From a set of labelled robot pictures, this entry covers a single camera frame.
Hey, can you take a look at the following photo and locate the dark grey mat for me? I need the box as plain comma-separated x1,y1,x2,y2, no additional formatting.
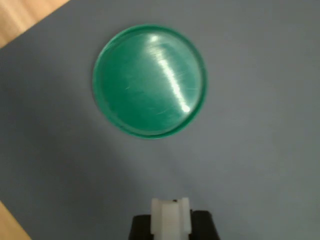
0,0,320,240

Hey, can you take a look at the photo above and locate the round green lid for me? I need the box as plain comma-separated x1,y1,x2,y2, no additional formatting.
91,23,208,140

